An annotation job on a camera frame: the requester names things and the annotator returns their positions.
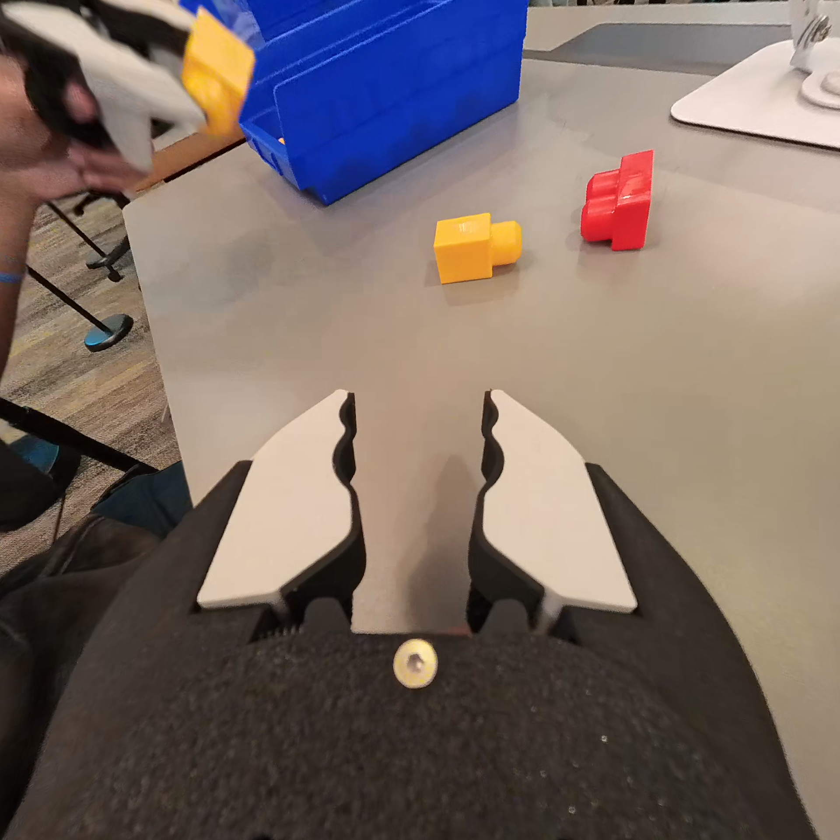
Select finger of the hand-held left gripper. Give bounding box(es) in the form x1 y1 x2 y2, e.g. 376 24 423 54
79 31 207 127

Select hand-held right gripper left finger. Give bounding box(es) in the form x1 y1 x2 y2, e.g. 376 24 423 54
197 389 366 635

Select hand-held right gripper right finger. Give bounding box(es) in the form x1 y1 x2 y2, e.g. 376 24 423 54
466 389 639 635

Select yellow one-stud toy block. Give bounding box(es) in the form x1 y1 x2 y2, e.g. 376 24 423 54
433 212 524 285
180 8 257 137

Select blue plastic bin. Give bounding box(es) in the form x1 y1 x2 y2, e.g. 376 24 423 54
180 0 530 207

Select red two-stud toy block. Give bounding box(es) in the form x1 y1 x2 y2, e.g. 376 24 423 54
580 150 655 252

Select person's left forearm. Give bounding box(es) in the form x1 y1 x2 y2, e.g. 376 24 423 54
0 197 40 385

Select person's left hand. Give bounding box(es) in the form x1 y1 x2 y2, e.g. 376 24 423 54
0 56 152 221

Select wooden edged table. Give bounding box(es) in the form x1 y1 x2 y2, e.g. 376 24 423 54
134 121 249 194

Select person's blue jeans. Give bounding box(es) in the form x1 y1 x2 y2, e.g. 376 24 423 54
92 459 198 540

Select black metal bar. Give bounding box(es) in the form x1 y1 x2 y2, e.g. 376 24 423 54
0 397 158 475

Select black round base stand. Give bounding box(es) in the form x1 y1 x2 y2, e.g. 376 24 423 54
26 266 134 353

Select teal round base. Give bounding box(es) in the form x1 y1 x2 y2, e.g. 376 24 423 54
0 436 81 532

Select white stand with wooden board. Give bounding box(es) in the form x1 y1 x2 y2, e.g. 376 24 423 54
669 0 840 151

